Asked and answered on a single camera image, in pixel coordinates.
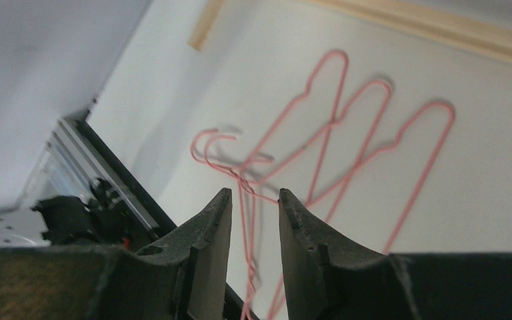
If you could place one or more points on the wooden hanger rack frame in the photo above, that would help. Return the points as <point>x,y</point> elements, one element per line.
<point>264,28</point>

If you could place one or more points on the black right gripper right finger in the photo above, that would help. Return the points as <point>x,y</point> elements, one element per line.
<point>326,275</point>

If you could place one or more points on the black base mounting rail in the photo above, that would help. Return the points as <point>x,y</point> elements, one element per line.
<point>153,221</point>

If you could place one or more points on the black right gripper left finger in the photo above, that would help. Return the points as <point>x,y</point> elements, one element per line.
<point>179,276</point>

